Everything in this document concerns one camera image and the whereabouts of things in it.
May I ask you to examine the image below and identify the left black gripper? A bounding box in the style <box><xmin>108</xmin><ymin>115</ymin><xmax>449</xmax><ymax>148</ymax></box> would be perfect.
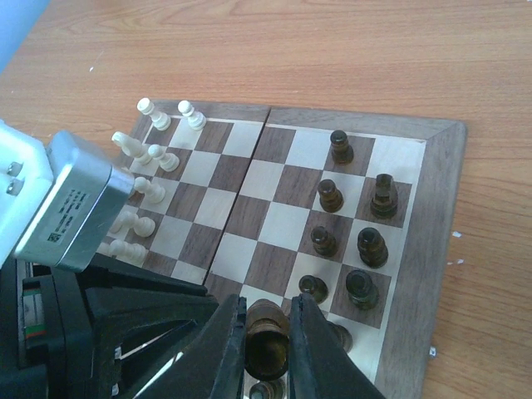
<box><xmin>1</xmin><ymin>254</ymin><xmax>218</xmax><ymax>398</ymax></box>

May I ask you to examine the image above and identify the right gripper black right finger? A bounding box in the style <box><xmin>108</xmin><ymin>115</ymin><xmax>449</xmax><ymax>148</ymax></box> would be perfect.
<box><xmin>288</xmin><ymin>293</ymin><xmax>383</xmax><ymax>398</ymax></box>

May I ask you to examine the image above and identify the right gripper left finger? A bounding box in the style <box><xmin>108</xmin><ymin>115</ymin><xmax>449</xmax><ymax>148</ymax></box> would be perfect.
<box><xmin>128</xmin><ymin>294</ymin><xmax>246</xmax><ymax>398</ymax></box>

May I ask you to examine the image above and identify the dark rook chess piece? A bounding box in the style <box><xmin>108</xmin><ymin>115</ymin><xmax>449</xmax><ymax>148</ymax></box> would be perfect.
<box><xmin>244</xmin><ymin>299</ymin><xmax>289</xmax><ymax>381</ymax></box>

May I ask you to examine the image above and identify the dark pawn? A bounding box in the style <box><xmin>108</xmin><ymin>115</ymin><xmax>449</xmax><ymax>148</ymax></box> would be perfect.
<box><xmin>298</xmin><ymin>274</ymin><xmax>328</xmax><ymax>304</ymax></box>

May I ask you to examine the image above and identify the row of white chess pieces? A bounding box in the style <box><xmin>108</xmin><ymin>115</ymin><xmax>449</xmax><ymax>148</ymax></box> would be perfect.
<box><xmin>99</xmin><ymin>97</ymin><xmax>206</xmax><ymax>264</ymax></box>

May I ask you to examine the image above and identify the dark bishop chess piece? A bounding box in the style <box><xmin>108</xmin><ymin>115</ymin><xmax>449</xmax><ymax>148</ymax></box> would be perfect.
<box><xmin>357</xmin><ymin>227</ymin><xmax>388</xmax><ymax>268</ymax></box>

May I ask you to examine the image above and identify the wooden folding chess board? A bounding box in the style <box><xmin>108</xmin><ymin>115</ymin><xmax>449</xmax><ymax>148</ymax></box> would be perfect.
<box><xmin>104</xmin><ymin>100</ymin><xmax>467</xmax><ymax>398</ymax></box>

